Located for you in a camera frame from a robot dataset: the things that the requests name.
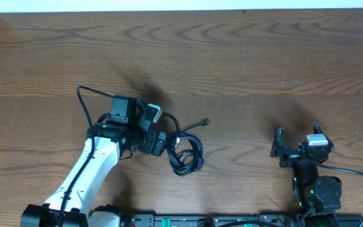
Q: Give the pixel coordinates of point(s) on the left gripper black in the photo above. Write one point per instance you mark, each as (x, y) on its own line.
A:
(155, 144)

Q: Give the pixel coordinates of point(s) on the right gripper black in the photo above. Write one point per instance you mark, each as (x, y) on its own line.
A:
(293, 153)

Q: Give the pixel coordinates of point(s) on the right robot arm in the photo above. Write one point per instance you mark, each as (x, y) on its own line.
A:
(318, 196)

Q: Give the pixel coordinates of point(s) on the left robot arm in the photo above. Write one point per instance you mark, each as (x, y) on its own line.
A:
(35, 215)

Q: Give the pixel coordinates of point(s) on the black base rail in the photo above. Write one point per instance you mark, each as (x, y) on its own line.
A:
(263, 219)

